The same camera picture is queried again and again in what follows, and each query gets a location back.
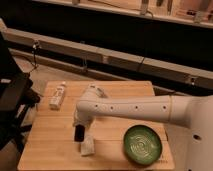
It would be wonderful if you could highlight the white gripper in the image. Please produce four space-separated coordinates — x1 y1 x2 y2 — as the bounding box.
73 111 92 127

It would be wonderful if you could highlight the black eraser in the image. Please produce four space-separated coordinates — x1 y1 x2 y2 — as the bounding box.
74 125 85 142

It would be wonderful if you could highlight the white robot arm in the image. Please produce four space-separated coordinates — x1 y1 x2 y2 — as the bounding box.
73 84 213 171

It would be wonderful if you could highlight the white bottle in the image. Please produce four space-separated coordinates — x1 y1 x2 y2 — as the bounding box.
49 81 66 110

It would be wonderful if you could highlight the wooden table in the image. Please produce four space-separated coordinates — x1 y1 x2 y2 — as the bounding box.
18 81 174 171

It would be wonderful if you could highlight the green plate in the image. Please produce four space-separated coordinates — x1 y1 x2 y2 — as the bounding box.
123 125 163 165

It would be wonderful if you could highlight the black chair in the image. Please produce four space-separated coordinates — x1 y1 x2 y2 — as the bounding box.
0 31 41 153

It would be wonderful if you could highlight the black cable left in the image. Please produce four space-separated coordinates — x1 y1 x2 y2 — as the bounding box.
13 40 40 73

